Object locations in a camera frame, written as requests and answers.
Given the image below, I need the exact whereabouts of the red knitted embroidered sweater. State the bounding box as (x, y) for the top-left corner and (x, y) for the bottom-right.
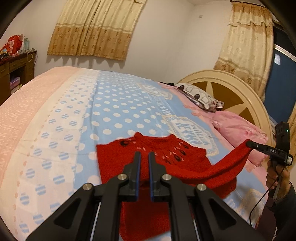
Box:
(96, 132), (252, 241)

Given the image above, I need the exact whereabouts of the red gift bag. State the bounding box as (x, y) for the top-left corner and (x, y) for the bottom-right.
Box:
(4, 35), (25, 57)

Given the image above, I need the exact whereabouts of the dark window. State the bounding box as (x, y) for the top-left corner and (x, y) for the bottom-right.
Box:
(264, 22), (296, 137)

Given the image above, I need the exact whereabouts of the patterned grey white pillow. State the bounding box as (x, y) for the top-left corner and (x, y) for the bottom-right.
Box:
(173, 83), (226, 113)

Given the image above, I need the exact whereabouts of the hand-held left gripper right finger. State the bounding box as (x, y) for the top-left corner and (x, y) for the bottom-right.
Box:
(148, 152), (264, 241)

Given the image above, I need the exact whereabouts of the polka dot bed sheet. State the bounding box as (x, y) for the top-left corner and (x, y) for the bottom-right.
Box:
(0, 66), (278, 241)

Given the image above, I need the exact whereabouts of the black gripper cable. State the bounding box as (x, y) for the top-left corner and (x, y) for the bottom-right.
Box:
(249, 165), (288, 229)

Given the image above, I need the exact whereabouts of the person's right forearm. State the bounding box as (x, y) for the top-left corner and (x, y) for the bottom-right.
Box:
(260, 183), (296, 241)

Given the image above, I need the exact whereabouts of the brown wooden desk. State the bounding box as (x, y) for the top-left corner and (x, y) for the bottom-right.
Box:
(0, 50), (38, 106)

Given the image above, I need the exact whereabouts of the person's right hand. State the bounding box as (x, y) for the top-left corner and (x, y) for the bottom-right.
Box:
(266, 160), (292, 200)

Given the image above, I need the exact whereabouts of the pink folded quilt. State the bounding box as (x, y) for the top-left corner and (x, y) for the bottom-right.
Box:
(211, 111), (270, 169)

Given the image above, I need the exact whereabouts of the white charger cable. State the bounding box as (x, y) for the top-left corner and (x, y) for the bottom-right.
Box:
(25, 50), (38, 62)

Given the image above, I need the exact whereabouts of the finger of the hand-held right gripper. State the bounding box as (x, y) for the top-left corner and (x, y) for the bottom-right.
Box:
(246, 140), (268, 152)

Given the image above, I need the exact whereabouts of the cream wooden headboard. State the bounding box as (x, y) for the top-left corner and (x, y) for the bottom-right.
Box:
(176, 70), (276, 149)

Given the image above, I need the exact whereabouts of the stack of books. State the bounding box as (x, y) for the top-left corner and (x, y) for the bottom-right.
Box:
(9, 76), (22, 90)

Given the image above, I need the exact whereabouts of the wide beige patterned curtain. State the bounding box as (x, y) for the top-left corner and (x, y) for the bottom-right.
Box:
(47, 0), (148, 61)

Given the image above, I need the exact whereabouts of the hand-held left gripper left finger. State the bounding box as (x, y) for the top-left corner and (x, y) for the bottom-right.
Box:
(24, 152), (142, 241)

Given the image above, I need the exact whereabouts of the dark curtain rod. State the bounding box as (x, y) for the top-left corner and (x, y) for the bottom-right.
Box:
(231, 1), (263, 6)

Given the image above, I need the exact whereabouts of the narrow beige patterned curtain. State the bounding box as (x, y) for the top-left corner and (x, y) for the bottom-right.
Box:
(213, 2), (274, 102)

